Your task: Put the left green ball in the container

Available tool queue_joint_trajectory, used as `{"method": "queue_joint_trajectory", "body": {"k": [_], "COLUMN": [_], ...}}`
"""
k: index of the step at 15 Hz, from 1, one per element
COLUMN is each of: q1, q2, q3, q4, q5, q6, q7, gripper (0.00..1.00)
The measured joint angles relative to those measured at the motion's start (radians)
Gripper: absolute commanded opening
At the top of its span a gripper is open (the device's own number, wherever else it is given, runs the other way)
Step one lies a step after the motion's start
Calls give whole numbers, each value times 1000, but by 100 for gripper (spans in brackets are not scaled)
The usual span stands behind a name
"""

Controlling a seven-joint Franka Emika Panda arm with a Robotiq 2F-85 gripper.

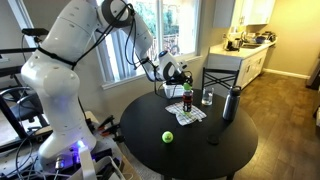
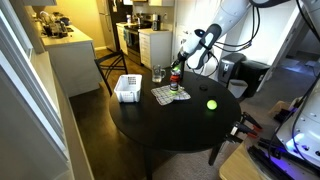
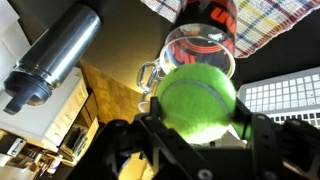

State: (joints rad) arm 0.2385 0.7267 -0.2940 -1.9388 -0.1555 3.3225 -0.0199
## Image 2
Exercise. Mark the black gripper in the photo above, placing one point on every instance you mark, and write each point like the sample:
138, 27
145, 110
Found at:
180, 58

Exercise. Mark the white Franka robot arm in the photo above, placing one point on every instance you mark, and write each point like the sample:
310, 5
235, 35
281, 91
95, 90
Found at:
230, 13

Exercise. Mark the soda can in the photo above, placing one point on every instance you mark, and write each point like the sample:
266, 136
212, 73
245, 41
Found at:
174, 82

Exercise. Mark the clear glass mug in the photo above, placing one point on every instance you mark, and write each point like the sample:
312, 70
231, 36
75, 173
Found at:
156, 75

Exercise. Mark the checkered dish cloth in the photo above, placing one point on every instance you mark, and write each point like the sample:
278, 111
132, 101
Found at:
163, 95

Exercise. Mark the black round lid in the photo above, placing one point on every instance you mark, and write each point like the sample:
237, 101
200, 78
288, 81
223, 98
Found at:
203, 87

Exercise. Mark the black coffee maker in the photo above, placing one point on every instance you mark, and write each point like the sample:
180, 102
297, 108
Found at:
156, 22

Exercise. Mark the black kitchen stove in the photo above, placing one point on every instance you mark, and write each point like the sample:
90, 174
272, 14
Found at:
133, 43

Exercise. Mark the white plastic basket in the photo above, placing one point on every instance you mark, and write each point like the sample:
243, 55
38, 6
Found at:
128, 88

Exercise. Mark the black lidded trash can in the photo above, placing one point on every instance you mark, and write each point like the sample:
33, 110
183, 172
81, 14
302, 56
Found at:
230, 71

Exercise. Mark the round black table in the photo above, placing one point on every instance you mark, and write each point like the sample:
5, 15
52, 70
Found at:
166, 128

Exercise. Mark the white narrow base cabinet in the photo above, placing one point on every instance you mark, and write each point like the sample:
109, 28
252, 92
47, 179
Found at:
120, 38

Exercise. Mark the small white waste bin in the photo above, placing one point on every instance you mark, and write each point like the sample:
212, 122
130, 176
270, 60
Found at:
237, 88

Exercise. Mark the black metal chair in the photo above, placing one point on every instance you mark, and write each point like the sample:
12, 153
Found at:
110, 57

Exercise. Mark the wide black bin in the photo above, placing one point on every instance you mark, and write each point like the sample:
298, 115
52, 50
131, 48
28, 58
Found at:
256, 77

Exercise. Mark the light refrigerator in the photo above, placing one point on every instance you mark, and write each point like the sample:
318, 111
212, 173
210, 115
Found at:
105, 26

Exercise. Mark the black orange spring clamp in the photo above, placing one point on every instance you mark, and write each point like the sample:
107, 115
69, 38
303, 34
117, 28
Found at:
243, 128
250, 119

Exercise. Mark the white kitchen counter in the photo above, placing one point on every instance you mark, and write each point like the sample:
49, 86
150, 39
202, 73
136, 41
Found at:
73, 63

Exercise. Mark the wooden robot platform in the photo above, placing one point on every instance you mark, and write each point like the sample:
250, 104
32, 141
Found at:
236, 166

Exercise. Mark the dark countertop dishes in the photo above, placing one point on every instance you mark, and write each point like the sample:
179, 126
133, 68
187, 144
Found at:
61, 19

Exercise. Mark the dark countertop appliance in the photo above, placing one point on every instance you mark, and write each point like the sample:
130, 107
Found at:
56, 29

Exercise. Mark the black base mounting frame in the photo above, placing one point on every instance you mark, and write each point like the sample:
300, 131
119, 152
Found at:
266, 160

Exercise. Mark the white window frame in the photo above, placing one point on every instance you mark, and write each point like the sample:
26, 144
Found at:
20, 66

